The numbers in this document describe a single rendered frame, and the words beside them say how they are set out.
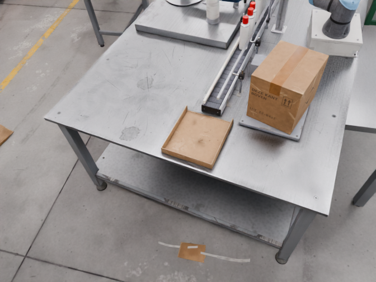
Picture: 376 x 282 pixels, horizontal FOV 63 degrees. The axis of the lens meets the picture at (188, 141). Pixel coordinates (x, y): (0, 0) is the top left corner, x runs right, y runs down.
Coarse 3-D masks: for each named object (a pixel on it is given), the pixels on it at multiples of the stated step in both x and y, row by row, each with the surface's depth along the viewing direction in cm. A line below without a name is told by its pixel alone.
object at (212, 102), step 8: (272, 0) 218; (264, 16) 206; (256, 32) 196; (248, 48) 187; (232, 56) 183; (232, 64) 178; (240, 64) 178; (224, 72) 175; (224, 80) 171; (232, 80) 170; (216, 88) 167; (216, 96) 163; (224, 96) 163; (208, 104) 160; (216, 104) 160
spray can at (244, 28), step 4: (244, 16) 171; (244, 20) 171; (244, 24) 173; (248, 24) 173; (244, 28) 174; (248, 28) 174; (240, 32) 178; (244, 32) 176; (248, 32) 177; (240, 36) 180; (244, 36) 178; (240, 40) 181; (244, 40) 180; (240, 44) 183; (244, 44) 182; (240, 48) 185
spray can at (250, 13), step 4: (248, 8) 176; (252, 8) 175; (248, 12) 176; (252, 12) 176; (248, 16) 178; (252, 16) 178; (248, 20) 179; (252, 20) 179; (252, 24) 181; (252, 28) 184; (248, 36) 187
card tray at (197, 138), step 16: (192, 112) 164; (176, 128) 158; (192, 128) 157; (208, 128) 156; (224, 128) 156; (176, 144) 151; (192, 144) 151; (208, 144) 150; (192, 160) 143; (208, 160) 145
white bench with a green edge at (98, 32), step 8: (88, 0) 304; (144, 0) 288; (88, 8) 310; (144, 8) 295; (136, 16) 347; (96, 24) 325; (128, 24) 335; (96, 32) 332; (104, 32) 331; (112, 32) 328; (120, 32) 327
